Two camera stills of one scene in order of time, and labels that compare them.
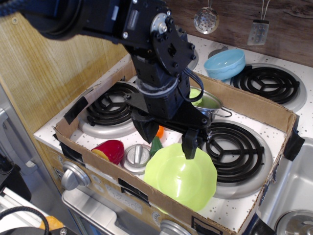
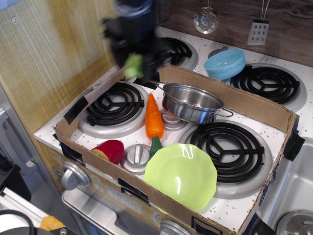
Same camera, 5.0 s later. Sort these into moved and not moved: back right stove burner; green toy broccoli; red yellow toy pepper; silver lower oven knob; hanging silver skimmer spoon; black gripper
Moved: green toy broccoli; black gripper
Not moved: silver lower oven knob; back right stove burner; red yellow toy pepper; hanging silver skimmer spoon
